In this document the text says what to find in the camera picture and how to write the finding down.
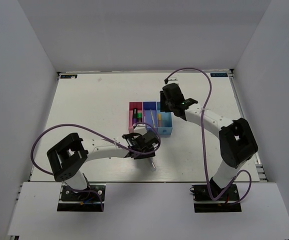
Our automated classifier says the yellow cap orange marker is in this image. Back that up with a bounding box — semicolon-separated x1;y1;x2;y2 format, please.
157;113;163;128

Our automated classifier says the orange cap grey marker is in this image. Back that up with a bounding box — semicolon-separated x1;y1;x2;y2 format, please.
148;157;157;172

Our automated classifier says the green cap black highlighter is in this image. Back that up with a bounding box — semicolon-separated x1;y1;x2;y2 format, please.
137;112;143;123

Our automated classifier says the purple cap black highlighter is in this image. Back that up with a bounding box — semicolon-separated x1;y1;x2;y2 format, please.
132;108;138;125

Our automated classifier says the yellow gel pen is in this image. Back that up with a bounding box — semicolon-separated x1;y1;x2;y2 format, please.
150;109;158;129

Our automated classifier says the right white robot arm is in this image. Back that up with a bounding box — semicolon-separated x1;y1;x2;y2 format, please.
160;83;259;200

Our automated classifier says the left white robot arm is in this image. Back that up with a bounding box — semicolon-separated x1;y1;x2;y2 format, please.
47;131;160;200

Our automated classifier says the light blue drawer box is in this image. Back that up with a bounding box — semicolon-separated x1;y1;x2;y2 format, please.
156;102;173;136

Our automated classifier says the dark blue drawer box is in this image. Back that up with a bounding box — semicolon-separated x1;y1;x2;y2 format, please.
143;101;158;131

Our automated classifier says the pink drawer box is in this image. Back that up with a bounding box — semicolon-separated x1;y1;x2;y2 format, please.
128;102;144;133

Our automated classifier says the right blue table label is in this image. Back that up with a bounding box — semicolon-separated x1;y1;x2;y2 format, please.
210;72;228;78

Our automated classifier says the blue table label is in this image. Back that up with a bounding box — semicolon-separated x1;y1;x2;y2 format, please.
210;72;228;78
60;74;78;79

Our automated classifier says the left blue table label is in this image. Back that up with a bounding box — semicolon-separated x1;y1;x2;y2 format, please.
60;74;78;79

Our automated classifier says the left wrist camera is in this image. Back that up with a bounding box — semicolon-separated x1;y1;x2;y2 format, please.
133;123;147;135

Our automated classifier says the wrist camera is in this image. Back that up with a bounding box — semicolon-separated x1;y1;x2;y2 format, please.
133;123;147;135
164;78;178;85

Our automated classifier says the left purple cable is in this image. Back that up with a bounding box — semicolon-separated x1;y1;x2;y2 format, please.
31;123;162;212

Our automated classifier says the purple cable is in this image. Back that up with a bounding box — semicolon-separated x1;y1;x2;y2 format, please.
31;123;162;212
164;67;252;206

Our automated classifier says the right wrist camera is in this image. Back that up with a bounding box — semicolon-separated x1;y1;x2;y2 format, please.
164;78;178;85

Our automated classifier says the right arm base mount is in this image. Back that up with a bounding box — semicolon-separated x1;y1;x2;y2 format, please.
189;184;242;213

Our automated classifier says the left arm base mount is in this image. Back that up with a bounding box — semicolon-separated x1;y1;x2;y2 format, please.
57;184;106;212

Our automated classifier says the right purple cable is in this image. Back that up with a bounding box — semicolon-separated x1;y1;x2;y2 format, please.
164;67;252;206

